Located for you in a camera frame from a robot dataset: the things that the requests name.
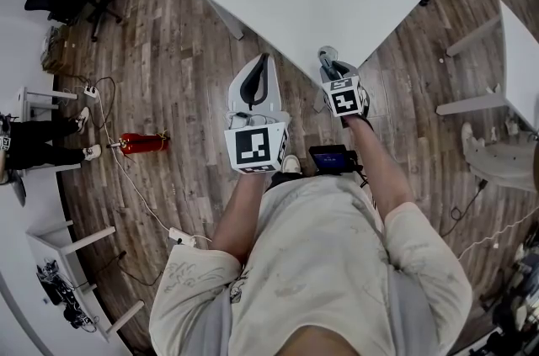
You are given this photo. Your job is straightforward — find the white coiled cable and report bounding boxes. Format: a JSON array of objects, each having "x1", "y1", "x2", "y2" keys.
[{"x1": 456, "y1": 206, "x2": 539, "y2": 261}]

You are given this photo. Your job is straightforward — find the person's left forearm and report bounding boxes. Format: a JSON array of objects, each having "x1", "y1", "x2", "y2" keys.
[{"x1": 210, "y1": 171, "x2": 270, "y2": 265}]

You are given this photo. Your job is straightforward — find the white floor cable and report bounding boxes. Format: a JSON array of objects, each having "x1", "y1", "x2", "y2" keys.
[{"x1": 97, "y1": 93, "x2": 173, "y2": 231}]

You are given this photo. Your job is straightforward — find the tangle of black cables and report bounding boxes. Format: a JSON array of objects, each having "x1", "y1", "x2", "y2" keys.
[{"x1": 36, "y1": 259, "x2": 100, "y2": 333}]

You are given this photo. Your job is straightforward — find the white side desk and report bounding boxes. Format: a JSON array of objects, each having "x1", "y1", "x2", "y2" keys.
[{"x1": 16, "y1": 87, "x2": 79, "y2": 124}]

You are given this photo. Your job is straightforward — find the person's black trouser leg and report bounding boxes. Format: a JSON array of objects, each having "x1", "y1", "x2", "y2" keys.
[{"x1": 269, "y1": 171, "x2": 304, "y2": 189}]

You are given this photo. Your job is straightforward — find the white desk with cable tangle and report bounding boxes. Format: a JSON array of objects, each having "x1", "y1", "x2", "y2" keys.
[{"x1": 25, "y1": 219, "x2": 145, "y2": 343}]

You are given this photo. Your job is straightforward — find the long white power strip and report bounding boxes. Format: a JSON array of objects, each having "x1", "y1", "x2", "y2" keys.
[{"x1": 168, "y1": 226, "x2": 197, "y2": 248}]

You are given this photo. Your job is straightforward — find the red fire extinguisher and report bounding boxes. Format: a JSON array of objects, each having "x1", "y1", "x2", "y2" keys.
[{"x1": 106, "y1": 130, "x2": 170, "y2": 157}]

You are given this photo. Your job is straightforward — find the black cable with plug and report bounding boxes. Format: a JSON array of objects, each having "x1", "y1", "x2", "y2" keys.
[{"x1": 440, "y1": 179, "x2": 489, "y2": 237}]

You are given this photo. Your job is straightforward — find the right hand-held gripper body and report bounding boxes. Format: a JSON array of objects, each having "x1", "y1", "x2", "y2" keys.
[{"x1": 322, "y1": 75, "x2": 371, "y2": 119}]

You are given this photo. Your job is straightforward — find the black screen device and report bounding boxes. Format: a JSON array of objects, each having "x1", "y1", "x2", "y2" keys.
[{"x1": 308, "y1": 144, "x2": 359, "y2": 177}]

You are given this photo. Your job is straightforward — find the person's cream printed shirt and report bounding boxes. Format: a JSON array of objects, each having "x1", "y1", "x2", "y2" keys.
[{"x1": 148, "y1": 176, "x2": 473, "y2": 356}]

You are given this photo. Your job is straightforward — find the brown cardboard box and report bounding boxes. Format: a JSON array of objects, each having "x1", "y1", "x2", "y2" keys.
[{"x1": 40, "y1": 25, "x2": 75, "y2": 73}]

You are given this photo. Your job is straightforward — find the person's right forearm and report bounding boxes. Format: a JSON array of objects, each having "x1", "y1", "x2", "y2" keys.
[{"x1": 343, "y1": 114, "x2": 416, "y2": 227}]

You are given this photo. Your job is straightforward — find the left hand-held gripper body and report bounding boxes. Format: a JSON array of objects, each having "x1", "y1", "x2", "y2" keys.
[{"x1": 223, "y1": 109, "x2": 291, "y2": 175}]

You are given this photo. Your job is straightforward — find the person's white shoe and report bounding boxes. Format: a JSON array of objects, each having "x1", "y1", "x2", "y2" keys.
[{"x1": 281, "y1": 154, "x2": 302, "y2": 174}]

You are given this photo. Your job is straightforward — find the white table with small scraps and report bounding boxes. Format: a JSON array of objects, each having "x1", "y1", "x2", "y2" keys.
[{"x1": 435, "y1": 0, "x2": 539, "y2": 132}]

